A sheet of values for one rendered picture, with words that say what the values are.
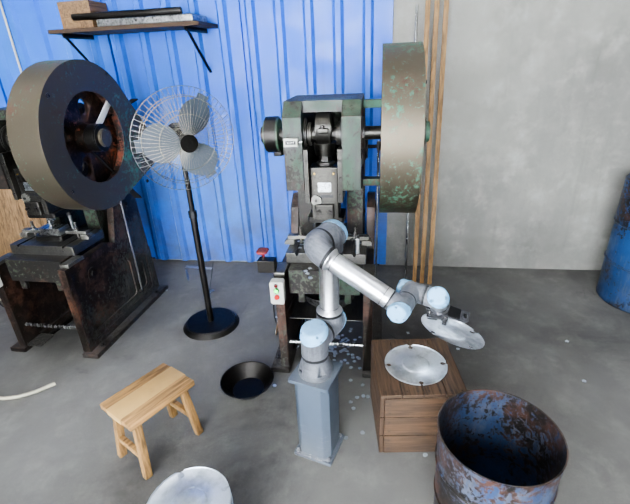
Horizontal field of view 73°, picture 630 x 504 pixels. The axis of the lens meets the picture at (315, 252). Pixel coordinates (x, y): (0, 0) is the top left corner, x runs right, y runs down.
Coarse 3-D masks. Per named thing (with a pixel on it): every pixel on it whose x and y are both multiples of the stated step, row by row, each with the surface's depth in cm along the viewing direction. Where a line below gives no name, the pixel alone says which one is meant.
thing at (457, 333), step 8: (424, 320) 196; (432, 320) 191; (448, 320) 182; (456, 320) 179; (432, 328) 199; (440, 328) 195; (448, 328) 191; (456, 328) 185; (464, 328) 180; (440, 336) 202; (448, 336) 197; (456, 336) 194; (464, 336) 189; (472, 336) 183; (480, 336) 180; (456, 344) 200; (464, 344) 195; (472, 344) 190; (480, 344) 186
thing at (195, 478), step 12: (192, 468) 158; (204, 468) 158; (168, 480) 154; (180, 480) 154; (192, 480) 154; (204, 480) 154; (216, 480) 154; (156, 492) 150; (168, 492) 150; (180, 492) 149; (192, 492) 149; (204, 492) 149; (216, 492) 149; (228, 492) 149
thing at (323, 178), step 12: (312, 168) 222; (324, 168) 221; (336, 168) 220; (312, 180) 224; (324, 180) 223; (336, 180) 222; (312, 192) 227; (324, 192) 226; (336, 192) 225; (312, 204) 230; (324, 204) 227; (336, 204) 228; (312, 216) 233; (324, 216) 229; (336, 216) 231
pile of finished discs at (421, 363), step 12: (396, 348) 212; (408, 348) 212; (420, 348) 211; (396, 360) 204; (408, 360) 203; (420, 360) 202; (432, 360) 203; (444, 360) 202; (396, 372) 196; (408, 372) 196; (420, 372) 195; (432, 372) 195; (444, 372) 195; (420, 384) 188
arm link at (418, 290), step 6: (402, 282) 160; (408, 282) 159; (414, 282) 160; (396, 288) 160; (402, 288) 158; (408, 288) 156; (414, 288) 156; (420, 288) 157; (426, 288) 156; (414, 294) 154; (420, 294) 156; (420, 300) 156
